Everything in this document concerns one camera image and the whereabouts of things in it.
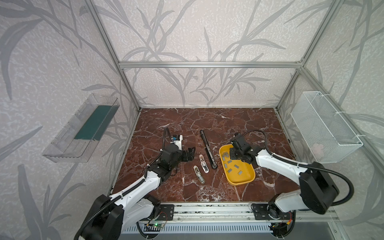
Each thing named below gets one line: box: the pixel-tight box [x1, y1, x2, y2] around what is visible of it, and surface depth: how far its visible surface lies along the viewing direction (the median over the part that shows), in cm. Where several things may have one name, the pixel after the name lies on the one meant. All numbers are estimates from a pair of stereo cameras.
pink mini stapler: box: [199, 154, 209, 174], surface depth 90 cm
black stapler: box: [200, 130, 218, 170], surface depth 96 cm
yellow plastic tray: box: [219, 144, 256, 186], surface depth 90 cm
